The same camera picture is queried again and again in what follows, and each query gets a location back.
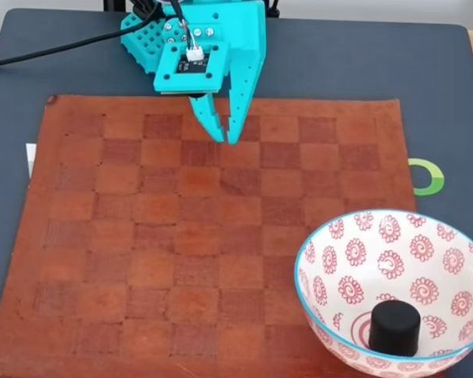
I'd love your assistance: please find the black cylinder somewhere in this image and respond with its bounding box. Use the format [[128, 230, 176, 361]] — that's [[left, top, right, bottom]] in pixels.
[[368, 299, 423, 358]]

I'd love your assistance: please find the white bowl with red flowers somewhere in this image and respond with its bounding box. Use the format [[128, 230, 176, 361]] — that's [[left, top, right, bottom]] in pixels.
[[293, 209, 473, 378]]

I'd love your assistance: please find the brown leather chessboard mat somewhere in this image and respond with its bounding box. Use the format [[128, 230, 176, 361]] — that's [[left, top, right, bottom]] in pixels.
[[0, 94, 419, 378]]

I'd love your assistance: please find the black camera cable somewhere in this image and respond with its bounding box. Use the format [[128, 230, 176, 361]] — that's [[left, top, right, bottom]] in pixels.
[[168, 0, 205, 63]]

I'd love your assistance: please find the teal framed camera box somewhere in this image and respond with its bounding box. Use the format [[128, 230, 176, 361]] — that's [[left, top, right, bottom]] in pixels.
[[153, 23, 231, 98]]

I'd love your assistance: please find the black power cable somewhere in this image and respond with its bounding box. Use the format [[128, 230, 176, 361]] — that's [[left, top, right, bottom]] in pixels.
[[0, 0, 163, 71]]

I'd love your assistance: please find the green ring sticker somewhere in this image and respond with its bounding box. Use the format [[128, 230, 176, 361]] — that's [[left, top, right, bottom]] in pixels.
[[408, 157, 445, 197]]

